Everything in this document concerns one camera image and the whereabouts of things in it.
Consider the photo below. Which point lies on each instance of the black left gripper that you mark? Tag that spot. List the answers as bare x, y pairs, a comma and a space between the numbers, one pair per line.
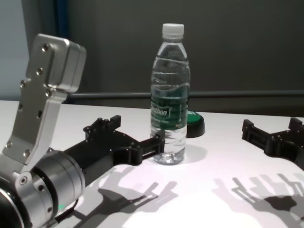
102, 147

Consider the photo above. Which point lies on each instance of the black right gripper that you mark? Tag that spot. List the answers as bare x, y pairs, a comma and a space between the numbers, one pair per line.
289, 147

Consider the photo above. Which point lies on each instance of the clear plastic water bottle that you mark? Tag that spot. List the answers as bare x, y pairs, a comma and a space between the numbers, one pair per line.
169, 78

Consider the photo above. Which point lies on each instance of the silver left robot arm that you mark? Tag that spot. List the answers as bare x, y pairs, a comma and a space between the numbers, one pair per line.
54, 180

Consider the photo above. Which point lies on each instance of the green YES push button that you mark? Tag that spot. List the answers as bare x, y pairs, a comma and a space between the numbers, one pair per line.
196, 128

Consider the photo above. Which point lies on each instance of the grey horizontal metal rail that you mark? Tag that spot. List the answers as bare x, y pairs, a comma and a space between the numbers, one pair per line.
118, 95

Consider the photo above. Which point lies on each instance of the blue vertical metal post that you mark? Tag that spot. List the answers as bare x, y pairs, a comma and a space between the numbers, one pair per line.
63, 21

